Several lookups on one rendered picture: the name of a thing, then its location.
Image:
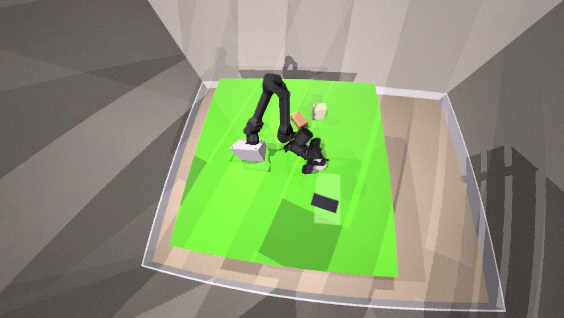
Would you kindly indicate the orange rectangular block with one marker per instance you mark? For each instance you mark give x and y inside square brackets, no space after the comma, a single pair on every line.
[299,119]

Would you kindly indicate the beige rectangular block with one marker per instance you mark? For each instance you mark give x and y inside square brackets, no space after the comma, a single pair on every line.
[319,111]

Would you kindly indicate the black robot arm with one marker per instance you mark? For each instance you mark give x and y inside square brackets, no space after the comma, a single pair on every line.
[273,83]

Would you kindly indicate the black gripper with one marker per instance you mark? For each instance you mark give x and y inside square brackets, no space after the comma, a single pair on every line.
[308,168]

